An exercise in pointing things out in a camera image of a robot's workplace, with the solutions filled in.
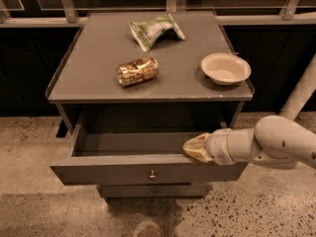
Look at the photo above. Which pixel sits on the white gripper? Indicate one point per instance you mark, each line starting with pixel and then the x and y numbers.
pixel 216 146

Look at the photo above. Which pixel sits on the grey top drawer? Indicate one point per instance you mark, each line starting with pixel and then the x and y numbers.
pixel 99 156

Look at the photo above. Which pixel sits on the grey drawer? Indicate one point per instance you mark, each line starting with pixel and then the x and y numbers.
pixel 99 156
pixel 154 191

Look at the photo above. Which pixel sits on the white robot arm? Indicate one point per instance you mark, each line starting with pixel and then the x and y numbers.
pixel 274 142

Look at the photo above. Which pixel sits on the grey drawer cabinet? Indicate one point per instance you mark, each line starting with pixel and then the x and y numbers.
pixel 179 99

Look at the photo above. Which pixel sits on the grey bottom drawer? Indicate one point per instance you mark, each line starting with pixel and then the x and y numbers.
pixel 154 191

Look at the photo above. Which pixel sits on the white paper bowl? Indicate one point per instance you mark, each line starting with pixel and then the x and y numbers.
pixel 225 69

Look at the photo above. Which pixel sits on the gold crushed soda can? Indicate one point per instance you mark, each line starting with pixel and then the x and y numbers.
pixel 137 71

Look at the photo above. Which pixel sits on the green white chip bag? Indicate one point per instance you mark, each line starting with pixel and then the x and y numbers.
pixel 147 33

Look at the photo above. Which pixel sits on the metal railing frame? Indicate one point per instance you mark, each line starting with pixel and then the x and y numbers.
pixel 26 13

